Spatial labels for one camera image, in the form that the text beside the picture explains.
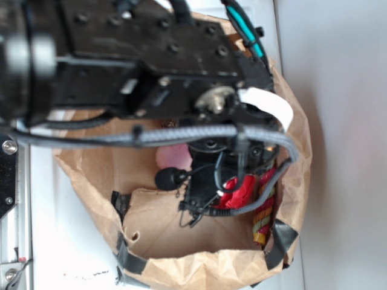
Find red paper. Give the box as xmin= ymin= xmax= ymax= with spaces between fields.
xmin=217 ymin=175 xmax=256 ymax=209

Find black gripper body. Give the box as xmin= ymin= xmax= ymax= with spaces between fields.
xmin=54 ymin=0 xmax=287 ymax=176

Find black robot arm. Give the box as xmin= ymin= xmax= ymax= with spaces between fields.
xmin=1 ymin=1 xmax=285 ymax=173

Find grey braided cable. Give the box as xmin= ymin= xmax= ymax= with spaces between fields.
xmin=8 ymin=116 xmax=300 ymax=218

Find black metal bracket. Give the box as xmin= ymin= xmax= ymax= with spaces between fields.
xmin=1 ymin=134 xmax=18 ymax=219

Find small black microphone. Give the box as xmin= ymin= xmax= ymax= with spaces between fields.
xmin=155 ymin=167 xmax=189 ymax=191

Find crumpled brown paper ball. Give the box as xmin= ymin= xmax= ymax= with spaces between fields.
xmin=159 ymin=118 xmax=178 ymax=128

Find brown paper bag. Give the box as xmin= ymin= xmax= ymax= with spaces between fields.
xmin=54 ymin=62 xmax=313 ymax=289

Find aluminium frame rail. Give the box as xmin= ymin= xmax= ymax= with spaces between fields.
xmin=1 ymin=127 xmax=33 ymax=289

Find white paper label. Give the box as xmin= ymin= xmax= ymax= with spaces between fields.
xmin=238 ymin=87 xmax=294 ymax=132

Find multicolour twisted rope toy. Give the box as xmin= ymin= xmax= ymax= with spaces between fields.
xmin=253 ymin=166 xmax=276 ymax=247

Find pink plush bunny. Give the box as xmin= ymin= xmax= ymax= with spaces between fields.
xmin=155 ymin=144 xmax=192 ymax=170

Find teal and red wires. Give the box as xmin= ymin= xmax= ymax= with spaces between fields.
xmin=220 ymin=0 xmax=270 ymax=70

